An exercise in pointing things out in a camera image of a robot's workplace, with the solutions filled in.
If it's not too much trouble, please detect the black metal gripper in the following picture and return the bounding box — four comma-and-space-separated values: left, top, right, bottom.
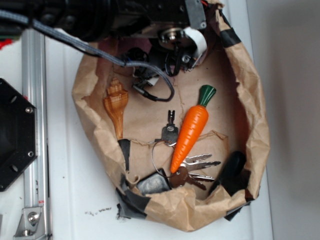
122, 0, 208, 77

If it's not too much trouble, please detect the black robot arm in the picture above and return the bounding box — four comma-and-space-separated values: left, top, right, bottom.
0, 0, 208, 101

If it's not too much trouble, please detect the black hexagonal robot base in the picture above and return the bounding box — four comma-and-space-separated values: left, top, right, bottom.
0, 78, 37, 192

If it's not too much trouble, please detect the orange plastic carrot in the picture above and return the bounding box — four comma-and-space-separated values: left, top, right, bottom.
170, 85, 217, 174

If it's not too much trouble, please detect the wooden seashell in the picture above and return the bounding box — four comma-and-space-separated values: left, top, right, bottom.
103, 77, 129, 140

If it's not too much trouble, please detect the silver flat key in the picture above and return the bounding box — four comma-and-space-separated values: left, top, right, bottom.
161, 110, 179, 147

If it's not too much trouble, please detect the silver key upper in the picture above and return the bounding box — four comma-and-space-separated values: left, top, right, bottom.
183, 153, 212, 164

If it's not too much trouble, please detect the brown paper bag bin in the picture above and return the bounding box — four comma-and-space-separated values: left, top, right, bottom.
72, 0, 270, 232

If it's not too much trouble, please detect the silver key middle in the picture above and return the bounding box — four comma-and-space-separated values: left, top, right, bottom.
180, 161, 221, 171

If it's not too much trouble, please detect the brass key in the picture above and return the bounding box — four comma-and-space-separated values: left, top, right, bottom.
169, 166, 207, 190

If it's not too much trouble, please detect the silver key lower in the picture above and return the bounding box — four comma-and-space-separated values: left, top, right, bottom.
189, 173, 215, 182

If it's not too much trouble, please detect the black key fob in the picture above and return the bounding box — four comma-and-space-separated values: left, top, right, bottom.
136, 168, 172, 196

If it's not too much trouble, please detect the dark green oval object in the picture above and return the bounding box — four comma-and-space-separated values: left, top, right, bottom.
209, 151, 246, 196

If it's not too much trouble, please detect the wire key ring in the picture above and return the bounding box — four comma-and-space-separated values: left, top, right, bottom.
151, 139, 177, 178

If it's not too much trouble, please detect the aluminium extrusion rail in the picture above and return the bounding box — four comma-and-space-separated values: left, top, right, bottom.
15, 30, 52, 240

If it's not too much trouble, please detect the grey braided cable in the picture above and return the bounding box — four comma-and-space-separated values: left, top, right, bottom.
0, 8, 175, 102

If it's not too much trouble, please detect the metal corner bracket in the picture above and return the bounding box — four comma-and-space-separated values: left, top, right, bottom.
13, 206, 45, 240

